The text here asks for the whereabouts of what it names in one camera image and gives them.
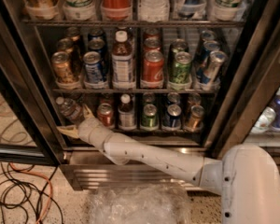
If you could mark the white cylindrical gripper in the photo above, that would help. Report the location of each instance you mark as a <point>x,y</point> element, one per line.
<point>90,131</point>

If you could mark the clear water bottle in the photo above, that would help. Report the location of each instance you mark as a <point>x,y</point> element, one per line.
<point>153,10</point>
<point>70,109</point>

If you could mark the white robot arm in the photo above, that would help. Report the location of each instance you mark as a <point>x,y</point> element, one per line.
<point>247,178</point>

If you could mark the brown tea bottle bottom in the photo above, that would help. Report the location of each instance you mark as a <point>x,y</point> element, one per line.
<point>126,112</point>

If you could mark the brown tea bottle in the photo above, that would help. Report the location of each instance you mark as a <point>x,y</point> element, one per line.
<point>122,58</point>
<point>126,112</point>

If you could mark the left glass fridge door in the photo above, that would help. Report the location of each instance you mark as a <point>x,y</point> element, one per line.
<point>19,90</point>

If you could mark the glass fridge door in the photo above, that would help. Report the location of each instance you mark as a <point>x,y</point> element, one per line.
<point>19,90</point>
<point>250,82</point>

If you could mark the brown tea bottle middle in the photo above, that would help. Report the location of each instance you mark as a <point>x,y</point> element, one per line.
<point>122,58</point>

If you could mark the black fridge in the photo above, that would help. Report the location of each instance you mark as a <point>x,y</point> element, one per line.
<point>83,165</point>

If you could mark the white green bottle top left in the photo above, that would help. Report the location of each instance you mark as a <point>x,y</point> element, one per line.
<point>78,10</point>

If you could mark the white green bottle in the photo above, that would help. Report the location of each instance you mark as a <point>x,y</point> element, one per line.
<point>226,9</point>
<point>78,10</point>

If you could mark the red Coca-Cola bottle top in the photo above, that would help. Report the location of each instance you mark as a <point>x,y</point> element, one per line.
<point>116,9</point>

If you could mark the clear water bottle top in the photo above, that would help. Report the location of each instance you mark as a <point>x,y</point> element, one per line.
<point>153,10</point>

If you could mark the blue bottle top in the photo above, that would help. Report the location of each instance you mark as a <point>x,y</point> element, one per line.
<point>189,8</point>

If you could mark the right glass fridge door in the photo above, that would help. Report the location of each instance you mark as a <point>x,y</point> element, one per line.
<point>250,82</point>

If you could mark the white green bottle top right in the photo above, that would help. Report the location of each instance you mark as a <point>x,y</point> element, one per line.
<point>226,9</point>

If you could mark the orange soda can bottom front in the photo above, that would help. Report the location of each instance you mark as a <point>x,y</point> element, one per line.
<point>106,115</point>

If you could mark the blue Pepsi can middle front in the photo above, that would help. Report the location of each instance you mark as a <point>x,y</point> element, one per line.
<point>92,62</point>

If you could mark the gold can middle front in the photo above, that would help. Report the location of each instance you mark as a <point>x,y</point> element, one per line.
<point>62,67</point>

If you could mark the gold can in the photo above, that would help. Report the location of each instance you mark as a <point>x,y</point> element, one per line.
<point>68,45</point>
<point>62,67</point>
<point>195,118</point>

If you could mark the green can bottom front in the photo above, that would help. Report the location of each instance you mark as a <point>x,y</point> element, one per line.
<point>149,117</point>

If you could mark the clear plastic bag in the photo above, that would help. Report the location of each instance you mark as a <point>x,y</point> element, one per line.
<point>143,204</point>

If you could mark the red Coca-Cola can front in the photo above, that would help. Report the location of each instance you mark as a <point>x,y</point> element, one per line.
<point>152,66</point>

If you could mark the blue can bottom front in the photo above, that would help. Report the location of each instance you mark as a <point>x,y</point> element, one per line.
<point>172,117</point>

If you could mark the green soda can front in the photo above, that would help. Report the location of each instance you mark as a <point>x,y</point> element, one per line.
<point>180,68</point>

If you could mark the gold can bottom front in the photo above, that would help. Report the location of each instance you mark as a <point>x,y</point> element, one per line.
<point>195,118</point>

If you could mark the silver blue energy can front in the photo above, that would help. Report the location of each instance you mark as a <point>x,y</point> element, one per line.
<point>214,62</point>

